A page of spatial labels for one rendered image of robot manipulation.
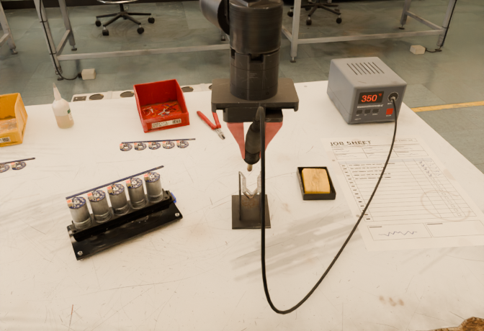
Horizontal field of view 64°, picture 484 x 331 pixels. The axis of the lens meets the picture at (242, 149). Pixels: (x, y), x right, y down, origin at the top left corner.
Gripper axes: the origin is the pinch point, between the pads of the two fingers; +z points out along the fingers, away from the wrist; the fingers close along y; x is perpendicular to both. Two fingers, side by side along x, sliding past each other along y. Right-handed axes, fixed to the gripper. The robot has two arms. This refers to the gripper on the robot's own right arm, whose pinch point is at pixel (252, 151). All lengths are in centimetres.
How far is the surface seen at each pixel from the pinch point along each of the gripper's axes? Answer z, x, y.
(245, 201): 13.6, -4.7, 0.5
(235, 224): 13.6, 0.2, 2.3
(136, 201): 10.7, -2.1, 17.4
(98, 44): 91, -293, 116
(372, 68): 4.4, -36.8, -29.0
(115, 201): 9.3, -0.7, 20.0
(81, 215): 9.5, 1.8, 24.3
